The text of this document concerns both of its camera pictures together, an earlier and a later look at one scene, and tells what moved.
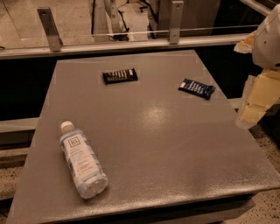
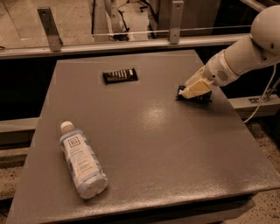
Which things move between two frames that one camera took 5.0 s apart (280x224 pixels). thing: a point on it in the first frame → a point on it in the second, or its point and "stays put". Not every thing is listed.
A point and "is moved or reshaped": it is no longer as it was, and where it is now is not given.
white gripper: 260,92 → 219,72
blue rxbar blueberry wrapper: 197,88 is moved or reshaped
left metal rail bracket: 51,28 stays put
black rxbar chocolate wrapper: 119,76 stays put
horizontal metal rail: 87,49 stays put
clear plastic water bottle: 85,166 stays put
